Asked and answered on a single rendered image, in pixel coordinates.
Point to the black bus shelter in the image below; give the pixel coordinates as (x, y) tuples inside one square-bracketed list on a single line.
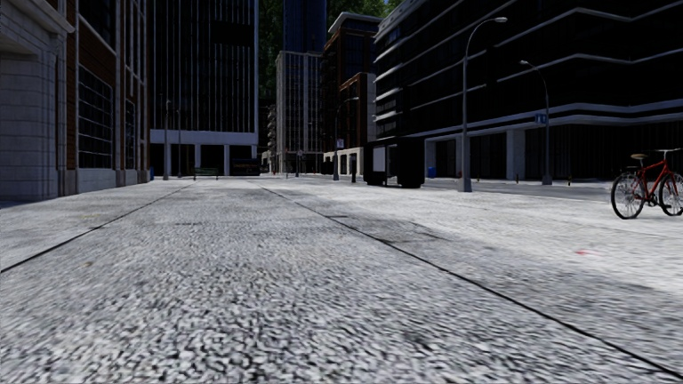
[(397, 162)]

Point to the blue bin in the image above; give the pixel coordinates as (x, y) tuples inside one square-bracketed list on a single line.
[(431, 172)]

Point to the brown brick building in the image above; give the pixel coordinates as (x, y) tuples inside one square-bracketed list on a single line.
[(352, 64)]

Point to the blue glass tower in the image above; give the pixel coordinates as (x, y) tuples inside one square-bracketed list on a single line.
[(301, 64)]

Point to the grey street lamp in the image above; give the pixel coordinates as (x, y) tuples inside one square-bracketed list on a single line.
[(545, 133), (465, 117)]

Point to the green bench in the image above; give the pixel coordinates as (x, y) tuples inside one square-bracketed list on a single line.
[(205, 172)]

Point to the grey pole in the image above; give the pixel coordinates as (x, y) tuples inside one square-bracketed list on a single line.
[(166, 144)]

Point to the dark glass tower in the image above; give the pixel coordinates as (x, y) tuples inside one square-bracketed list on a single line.
[(205, 53)]

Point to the dark banded glass building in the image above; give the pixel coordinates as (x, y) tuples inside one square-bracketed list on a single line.
[(560, 53)]

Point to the red brick building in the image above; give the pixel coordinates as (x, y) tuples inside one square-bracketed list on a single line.
[(98, 64)]

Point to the red bicycle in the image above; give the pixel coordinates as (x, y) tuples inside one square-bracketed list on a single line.
[(640, 184)]

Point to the pale stone building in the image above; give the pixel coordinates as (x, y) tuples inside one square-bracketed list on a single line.
[(29, 117)]

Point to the sign on a post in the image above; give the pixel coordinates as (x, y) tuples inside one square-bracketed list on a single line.
[(298, 162)]

